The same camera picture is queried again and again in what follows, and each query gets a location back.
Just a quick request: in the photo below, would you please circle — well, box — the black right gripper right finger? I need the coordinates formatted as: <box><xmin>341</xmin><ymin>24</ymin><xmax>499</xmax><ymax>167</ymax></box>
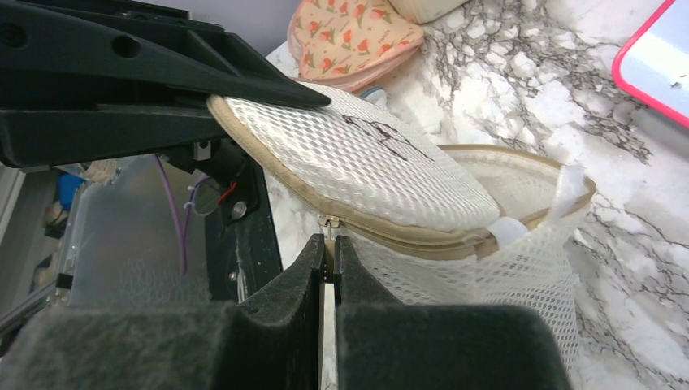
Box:
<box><xmin>334</xmin><ymin>236</ymin><xmax>571</xmax><ymax>389</ymax></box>

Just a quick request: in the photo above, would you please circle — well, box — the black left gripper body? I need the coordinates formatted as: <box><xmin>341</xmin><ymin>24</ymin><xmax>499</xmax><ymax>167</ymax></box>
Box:
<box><xmin>161</xmin><ymin>138</ymin><xmax>255</xmax><ymax>227</ymax></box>

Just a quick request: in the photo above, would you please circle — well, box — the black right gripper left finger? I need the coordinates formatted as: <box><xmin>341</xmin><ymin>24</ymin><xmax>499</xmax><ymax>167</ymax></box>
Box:
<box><xmin>1</xmin><ymin>234</ymin><xmax>325</xmax><ymax>389</ymax></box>

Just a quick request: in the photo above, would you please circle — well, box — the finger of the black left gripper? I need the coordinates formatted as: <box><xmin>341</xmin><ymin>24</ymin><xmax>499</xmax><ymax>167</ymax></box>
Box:
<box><xmin>1</xmin><ymin>105</ymin><xmax>227</xmax><ymax>167</ymax></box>
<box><xmin>1</xmin><ymin>1</ymin><xmax>331</xmax><ymax>108</ymax></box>

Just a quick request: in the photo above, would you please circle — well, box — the white mesh laundry bag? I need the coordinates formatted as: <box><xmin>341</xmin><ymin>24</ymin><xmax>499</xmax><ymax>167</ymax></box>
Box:
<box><xmin>207</xmin><ymin>83</ymin><xmax>596</xmax><ymax>371</ymax></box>

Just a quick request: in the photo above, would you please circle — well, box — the floral pink laundry bag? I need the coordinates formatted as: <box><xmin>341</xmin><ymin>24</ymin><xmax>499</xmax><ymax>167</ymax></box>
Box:
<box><xmin>287</xmin><ymin>0</ymin><xmax>424</xmax><ymax>92</ymax></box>

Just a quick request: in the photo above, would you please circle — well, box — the white blue-trimmed mesh bag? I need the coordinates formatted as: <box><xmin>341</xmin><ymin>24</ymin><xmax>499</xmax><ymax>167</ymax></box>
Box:
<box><xmin>359</xmin><ymin>86</ymin><xmax>388</xmax><ymax>109</ymax></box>

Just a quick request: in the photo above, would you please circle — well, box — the pink framed whiteboard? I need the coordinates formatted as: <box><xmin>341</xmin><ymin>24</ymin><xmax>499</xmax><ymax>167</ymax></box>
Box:
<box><xmin>612</xmin><ymin>0</ymin><xmax>688</xmax><ymax>128</ymax></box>

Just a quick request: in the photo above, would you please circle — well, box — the black metal base rail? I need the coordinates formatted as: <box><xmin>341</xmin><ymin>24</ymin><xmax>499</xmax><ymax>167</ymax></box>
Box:
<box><xmin>205</xmin><ymin>161</ymin><xmax>283</xmax><ymax>302</ymax></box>

